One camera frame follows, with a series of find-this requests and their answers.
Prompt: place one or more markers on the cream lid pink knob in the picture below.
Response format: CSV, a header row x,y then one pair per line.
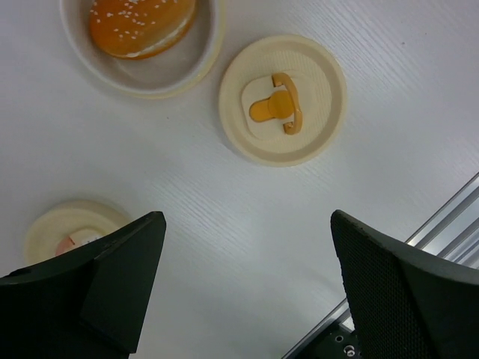
x,y
68,226

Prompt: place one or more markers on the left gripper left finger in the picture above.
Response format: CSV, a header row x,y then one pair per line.
x,y
87,303

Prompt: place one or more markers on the yellow lunch bowl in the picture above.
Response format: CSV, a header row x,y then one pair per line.
x,y
164,75

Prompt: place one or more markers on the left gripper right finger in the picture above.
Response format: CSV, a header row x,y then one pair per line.
x,y
405,302

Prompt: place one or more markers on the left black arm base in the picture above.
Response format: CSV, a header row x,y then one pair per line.
x,y
327,342

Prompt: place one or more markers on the aluminium mounting rail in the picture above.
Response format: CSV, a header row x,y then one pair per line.
x,y
451,233

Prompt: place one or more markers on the orange bread roll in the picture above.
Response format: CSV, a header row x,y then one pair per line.
x,y
139,29

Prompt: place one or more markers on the cream lid orange knob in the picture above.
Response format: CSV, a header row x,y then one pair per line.
x,y
282,100

